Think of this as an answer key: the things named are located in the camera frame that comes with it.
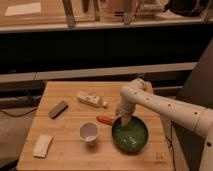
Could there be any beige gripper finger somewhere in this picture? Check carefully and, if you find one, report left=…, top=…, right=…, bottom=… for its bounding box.
left=121, top=116, right=131, bottom=127

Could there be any green bowl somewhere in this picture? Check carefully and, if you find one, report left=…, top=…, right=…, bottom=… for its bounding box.
left=111, top=116, right=149, bottom=153

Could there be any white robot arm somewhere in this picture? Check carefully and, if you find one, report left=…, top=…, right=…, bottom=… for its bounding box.
left=116, top=78, right=213, bottom=171

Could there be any white ceramic cup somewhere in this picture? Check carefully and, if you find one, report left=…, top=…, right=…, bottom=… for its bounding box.
left=79, top=122, right=99, bottom=145

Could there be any clear plastic bottle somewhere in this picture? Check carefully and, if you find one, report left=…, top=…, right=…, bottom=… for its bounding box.
left=76, top=91, right=108, bottom=108

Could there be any wooden table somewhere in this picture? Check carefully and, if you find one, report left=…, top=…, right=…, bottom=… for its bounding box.
left=17, top=81, right=173, bottom=171

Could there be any grey sponge block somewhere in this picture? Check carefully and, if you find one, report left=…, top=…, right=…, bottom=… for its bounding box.
left=49, top=101, right=68, bottom=119

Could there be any black cable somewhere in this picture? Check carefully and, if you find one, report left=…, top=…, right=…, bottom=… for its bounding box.
left=0, top=107, right=38, bottom=118

